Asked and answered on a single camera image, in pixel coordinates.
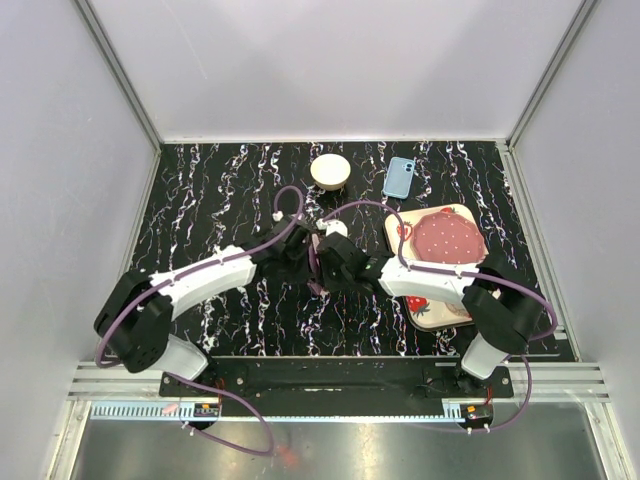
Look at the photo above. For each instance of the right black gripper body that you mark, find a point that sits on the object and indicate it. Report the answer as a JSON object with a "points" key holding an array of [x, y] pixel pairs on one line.
{"points": [[334, 281]]}

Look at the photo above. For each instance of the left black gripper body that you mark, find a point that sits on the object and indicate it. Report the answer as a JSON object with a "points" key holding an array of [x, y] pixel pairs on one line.
{"points": [[296, 263]]}

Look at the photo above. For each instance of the pink cased phone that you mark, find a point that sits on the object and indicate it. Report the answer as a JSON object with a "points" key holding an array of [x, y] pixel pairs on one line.
{"points": [[313, 283]]}

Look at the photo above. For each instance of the light blue phone case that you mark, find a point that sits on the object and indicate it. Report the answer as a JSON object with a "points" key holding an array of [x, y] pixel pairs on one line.
{"points": [[398, 179]]}

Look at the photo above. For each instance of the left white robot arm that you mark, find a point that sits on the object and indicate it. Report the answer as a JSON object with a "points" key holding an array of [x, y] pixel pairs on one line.
{"points": [[135, 323]]}

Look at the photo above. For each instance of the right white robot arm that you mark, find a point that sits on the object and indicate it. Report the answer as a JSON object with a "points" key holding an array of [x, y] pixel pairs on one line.
{"points": [[504, 312]]}

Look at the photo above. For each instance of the cream ceramic bowl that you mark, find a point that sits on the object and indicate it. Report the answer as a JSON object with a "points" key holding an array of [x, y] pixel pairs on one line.
{"points": [[330, 171]]}

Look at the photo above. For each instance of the pink dotted plate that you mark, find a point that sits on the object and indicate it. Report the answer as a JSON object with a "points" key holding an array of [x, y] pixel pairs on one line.
{"points": [[447, 238]]}

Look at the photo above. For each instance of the pink glass mug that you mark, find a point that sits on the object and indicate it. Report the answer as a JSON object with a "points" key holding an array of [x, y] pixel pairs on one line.
{"points": [[458, 310]]}

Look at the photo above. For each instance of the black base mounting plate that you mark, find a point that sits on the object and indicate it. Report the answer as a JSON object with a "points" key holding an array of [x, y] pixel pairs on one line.
{"points": [[430, 377]]}

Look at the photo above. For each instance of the left control board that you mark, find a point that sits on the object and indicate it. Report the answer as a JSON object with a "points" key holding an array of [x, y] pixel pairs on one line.
{"points": [[206, 409]]}

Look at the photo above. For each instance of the control board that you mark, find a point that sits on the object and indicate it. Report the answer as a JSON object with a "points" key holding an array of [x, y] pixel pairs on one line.
{"points": [[478, 412], [206, 409]]}

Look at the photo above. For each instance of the right control board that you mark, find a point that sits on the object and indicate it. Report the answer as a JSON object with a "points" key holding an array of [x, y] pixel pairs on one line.
{"points": [[478, 412]]}

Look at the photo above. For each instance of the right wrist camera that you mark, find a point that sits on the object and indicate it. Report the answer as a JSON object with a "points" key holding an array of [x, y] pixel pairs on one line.
{"points": [[331, 226]]}

